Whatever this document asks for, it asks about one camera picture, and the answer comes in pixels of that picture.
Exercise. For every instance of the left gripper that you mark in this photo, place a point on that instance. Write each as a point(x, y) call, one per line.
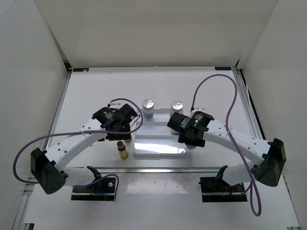
point(118, 137)

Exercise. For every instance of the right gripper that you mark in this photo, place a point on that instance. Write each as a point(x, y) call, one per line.
point(198, 142)

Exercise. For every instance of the spice jar red label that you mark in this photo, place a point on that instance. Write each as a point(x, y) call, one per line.
point(173, 132)
point(190, 147)

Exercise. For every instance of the blue-label bead jar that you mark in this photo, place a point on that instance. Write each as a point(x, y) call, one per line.
point(176, 107)
point(148, 109)

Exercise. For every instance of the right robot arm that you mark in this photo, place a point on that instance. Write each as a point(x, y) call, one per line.
point(266, 158)

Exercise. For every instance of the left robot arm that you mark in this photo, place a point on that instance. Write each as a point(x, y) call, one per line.
point(50, 166)

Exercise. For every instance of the white divided tray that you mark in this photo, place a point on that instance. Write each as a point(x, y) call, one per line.
point(155, 140)

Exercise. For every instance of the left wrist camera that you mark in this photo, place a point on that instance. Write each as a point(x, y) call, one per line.
point(114, 104)

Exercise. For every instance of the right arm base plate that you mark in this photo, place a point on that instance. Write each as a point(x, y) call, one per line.
point(211, 189)

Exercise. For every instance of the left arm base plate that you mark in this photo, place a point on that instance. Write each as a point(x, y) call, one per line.
point(103, 190)

